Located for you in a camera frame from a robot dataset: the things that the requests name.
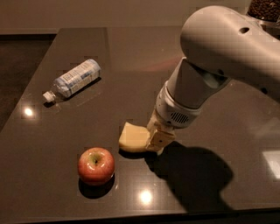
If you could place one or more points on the bowl of dark snacks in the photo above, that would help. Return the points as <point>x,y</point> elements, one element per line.
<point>266,10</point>

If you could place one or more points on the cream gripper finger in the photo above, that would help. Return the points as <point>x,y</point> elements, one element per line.
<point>159,138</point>
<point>155,122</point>

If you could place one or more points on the clear plastic water bottle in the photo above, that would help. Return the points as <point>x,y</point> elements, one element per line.
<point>73,81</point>

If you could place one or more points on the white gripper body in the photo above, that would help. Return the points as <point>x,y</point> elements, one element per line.
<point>171,112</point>

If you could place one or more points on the yellow wavy sponge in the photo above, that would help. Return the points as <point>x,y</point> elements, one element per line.
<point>133,138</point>

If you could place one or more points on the red apple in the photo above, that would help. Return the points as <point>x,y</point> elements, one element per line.
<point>96,166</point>

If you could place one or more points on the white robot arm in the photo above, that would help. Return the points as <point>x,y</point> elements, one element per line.
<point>219,45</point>

